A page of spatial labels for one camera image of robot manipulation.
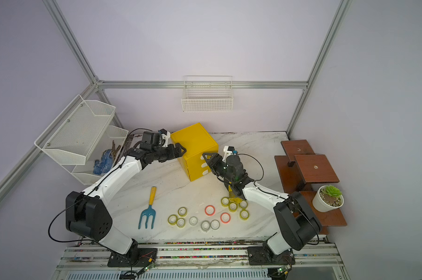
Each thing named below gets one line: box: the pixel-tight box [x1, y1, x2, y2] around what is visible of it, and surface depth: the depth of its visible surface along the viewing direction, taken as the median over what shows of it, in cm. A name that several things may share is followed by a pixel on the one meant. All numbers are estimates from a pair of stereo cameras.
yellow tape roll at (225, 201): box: [220, 196, 230, 208], surface depth 91 cm
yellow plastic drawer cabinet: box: [170, 122, 219, 182], surface depth 90 cm
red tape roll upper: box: [204, 204, 217, 217], surface depth 88 cm
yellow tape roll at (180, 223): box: [176, 217, 186, 229], surface depth 84 cm
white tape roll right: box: [209, 219, 221, 231], surface depth 84 cm
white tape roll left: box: [188, 215, 199, 226], surface depth 86 cm
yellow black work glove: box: [227, 184, 243, 203], surface depth 89 cm
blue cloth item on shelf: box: [92, 148, 114, 175], surface depth 90 cm
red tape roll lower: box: [220, 212, 232, 224], surface depth 86 cm
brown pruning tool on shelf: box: [111, 140, 122, 160], surface depth 95 cm
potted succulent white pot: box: [311, 184, 345, 213], surface depth 67 cm
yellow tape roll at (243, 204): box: [238, 199, 249, 210], surface depth 90 cm
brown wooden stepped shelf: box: [273, 139, 348, 236], surface depth 81 cm
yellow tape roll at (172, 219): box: [167, 214, 178, 226], surface depth 86 cm
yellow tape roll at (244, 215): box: [238, 210, 251, 221], surface depth 87 cm
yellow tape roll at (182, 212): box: [177, 206, 188, 217], surface depth 88 cm
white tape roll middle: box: [200, 220, 211, 231], surface depth 84 cm
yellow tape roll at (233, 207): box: [228, 201, 239, 213], surface depth 90 cm
